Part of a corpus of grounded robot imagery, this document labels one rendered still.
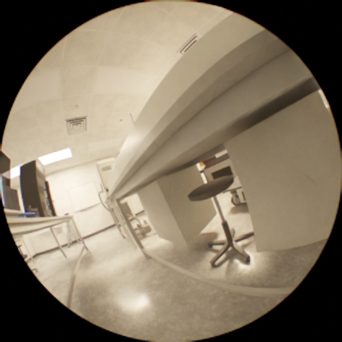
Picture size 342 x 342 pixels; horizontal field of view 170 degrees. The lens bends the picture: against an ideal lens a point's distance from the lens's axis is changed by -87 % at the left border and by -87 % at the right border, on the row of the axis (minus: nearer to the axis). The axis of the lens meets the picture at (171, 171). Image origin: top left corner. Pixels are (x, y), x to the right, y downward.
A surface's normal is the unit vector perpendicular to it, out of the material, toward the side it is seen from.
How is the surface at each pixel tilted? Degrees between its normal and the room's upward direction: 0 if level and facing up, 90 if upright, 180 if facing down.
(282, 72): 90
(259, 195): 90
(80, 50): 180
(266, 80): 90
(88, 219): 90
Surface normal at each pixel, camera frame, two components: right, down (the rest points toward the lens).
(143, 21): 0.41, 0.91
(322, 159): -0.72, 0.26
